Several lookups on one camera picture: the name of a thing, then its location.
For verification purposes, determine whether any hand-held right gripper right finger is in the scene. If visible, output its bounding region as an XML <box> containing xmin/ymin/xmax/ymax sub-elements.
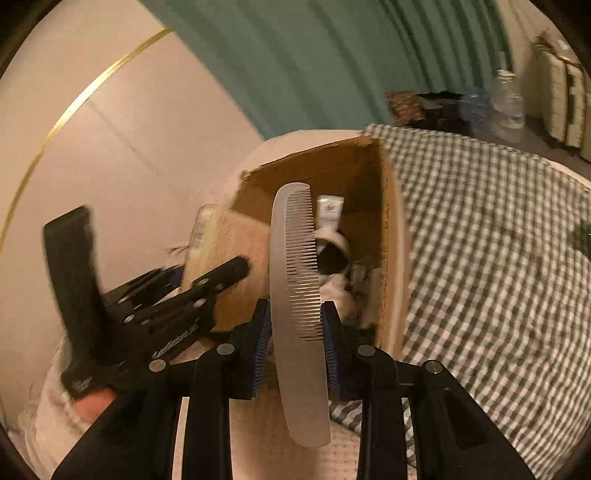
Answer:
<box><xmin>321</xmin><ymin>302</ymin><xmax>541</xmax><ymax>480</ymax></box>

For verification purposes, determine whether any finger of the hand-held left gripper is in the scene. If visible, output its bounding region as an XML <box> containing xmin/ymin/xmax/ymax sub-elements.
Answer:
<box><xmin>182</xmin><ymin>256</ymin><xmax>251</xmax><ymax>320</ymax></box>
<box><xmin>106</xmin><ymin>265</ymin><xmax>184</xmax><ymax>319</ymax></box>

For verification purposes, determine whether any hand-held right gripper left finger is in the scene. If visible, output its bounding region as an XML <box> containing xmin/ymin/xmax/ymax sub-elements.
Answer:
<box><xmin>51</xmin><ymin>298</ymin><xmax>273</xmax><ymax>480</ymax></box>

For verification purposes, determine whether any grey comb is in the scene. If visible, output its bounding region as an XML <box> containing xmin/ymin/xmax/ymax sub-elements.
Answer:
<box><xmin>269</xmin><ymin>182</ymin><xmax>332</xmax><ymax>448</ymax></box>

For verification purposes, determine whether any tape roll with sachet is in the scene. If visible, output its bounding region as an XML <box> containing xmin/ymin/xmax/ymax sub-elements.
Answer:
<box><xmin>314</xmin><ymin>228</ymin><xmax>352</xmax><ymax>278</ymax></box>

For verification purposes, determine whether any cardboard box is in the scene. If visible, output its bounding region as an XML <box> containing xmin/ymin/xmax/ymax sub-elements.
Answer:
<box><xmin>229</xmin><ymin>136</ymin><xmax>413</xmax><ymax>359</ymax></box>

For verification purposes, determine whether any person's left forearm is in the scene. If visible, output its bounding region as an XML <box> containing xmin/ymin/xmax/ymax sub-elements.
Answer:
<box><xmin>18</xmin><ymin>332</ymin><xmax>116</xmax><ymax>479</ymax></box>

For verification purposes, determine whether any person's left hand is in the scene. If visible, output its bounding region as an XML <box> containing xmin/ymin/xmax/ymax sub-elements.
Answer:
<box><xmin>60</xmin><ymin>359</ymin><xmax>126</xmax><ymax>403</ymax></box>

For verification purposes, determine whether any white tube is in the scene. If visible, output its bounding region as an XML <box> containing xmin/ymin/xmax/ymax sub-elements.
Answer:
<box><xmin>316</xmin><ymin>195</ymin><xmax>345</xmax><ymax>230</ymax></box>

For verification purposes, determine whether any grey white checkered blanket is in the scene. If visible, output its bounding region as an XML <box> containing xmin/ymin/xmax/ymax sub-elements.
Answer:
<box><xmin>330</xmin><ymin>122</ymin><xmax>591</xmax><ymax>467</ymax></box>

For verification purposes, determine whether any green curtain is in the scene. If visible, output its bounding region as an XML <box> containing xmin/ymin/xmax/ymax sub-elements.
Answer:
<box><xmin>139</xmin><ymin>0</ymin><xmax>519</xmax><ymax>140</ymax></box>

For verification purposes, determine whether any brown patterned box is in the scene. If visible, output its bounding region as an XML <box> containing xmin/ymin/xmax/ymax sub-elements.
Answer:
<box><xmin>385</xmin><ymin>90</ymin><xmax>419</xmax><ymax>123</ymax></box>

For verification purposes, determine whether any blue wrapped bottle pack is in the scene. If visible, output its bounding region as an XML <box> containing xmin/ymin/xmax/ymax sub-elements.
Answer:
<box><xmin>459</xmin><ymin>85</ymin><xmax>493</xmax><ymax>123</ymax></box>

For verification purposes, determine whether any large clear water jug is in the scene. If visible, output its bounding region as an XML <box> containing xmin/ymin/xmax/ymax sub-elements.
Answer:
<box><xmin>490</xmin><ymin>69</ymin><xmax>526</xmax><ymax>131</ymax></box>

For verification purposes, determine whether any white suitcase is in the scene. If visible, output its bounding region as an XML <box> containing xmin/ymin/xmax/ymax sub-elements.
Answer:
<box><xmin>531</xmin><ymin>39</ymin><xmax>585</xmax><ymax>149</ymax></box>

